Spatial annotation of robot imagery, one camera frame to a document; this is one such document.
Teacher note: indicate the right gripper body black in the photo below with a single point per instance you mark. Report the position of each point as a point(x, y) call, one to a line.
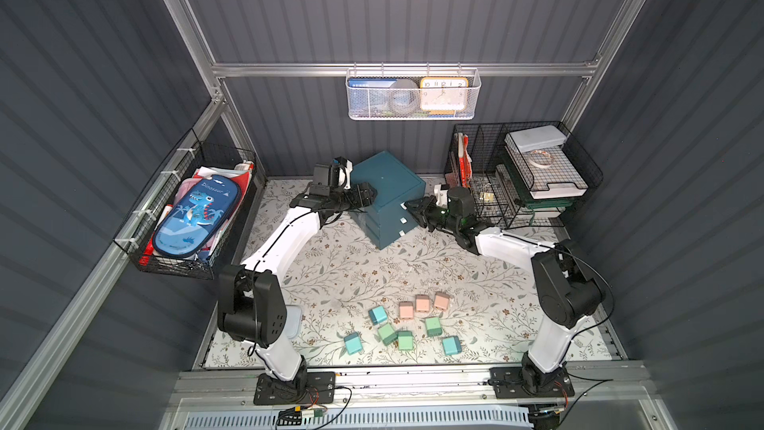
point(427, 209)

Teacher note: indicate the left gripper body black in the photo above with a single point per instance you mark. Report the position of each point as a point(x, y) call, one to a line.
point(362, 194)

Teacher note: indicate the teal drawer cabinet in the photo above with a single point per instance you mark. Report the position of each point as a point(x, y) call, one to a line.
point(387, 219)

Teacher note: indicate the pink plug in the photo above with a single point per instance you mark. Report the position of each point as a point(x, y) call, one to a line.
point(406, 311)
point(441, 301)
point(422, 304)

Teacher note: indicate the blue plug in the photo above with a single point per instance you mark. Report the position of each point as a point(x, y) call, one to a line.
point(353, 343)
point(378, 315)
point(451, 346)

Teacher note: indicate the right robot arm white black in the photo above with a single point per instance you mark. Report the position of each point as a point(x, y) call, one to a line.
point(569, 290)

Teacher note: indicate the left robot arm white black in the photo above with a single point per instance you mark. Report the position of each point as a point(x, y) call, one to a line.
point(251, 306)

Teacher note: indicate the red book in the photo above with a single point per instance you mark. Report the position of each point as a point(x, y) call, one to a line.
point(464, 161)

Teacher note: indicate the white box on organizer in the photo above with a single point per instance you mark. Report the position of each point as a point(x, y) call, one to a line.
point(538, 138)

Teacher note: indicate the checkered notebook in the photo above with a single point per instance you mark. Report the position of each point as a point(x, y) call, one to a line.
point(547, 173)

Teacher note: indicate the grey tape roll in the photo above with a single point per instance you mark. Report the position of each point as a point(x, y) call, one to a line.
point(404, 97)

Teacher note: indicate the green plug right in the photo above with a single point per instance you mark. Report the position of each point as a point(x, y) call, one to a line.
point(433, 327)

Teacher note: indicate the green plug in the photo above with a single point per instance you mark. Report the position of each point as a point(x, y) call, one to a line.
point(405, 340)
point(433, 327)
point(387, 334)

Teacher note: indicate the yellow alarm clock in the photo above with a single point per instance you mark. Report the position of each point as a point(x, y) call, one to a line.
point(444, 95)

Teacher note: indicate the green plug left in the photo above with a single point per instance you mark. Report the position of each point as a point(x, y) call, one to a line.
point(387, 334)

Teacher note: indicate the green plug middle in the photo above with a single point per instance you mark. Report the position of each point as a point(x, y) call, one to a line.
point(405, 340)

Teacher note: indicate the blue dinosaur pencil case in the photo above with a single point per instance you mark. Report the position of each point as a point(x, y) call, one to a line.
point(197, 216)

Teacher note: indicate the black wire desk organizer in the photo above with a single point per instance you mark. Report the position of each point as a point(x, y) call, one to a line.
point(500, 196)

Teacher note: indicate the white wire wall basket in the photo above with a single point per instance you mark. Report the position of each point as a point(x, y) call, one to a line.
point(368, 88)

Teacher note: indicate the black wire side basket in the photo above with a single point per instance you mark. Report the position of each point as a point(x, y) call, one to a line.
point(184, 167)

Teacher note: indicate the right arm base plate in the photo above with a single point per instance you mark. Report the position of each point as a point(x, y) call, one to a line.
point(527, 382)

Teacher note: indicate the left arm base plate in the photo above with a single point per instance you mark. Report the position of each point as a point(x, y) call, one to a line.
point(307, 388)

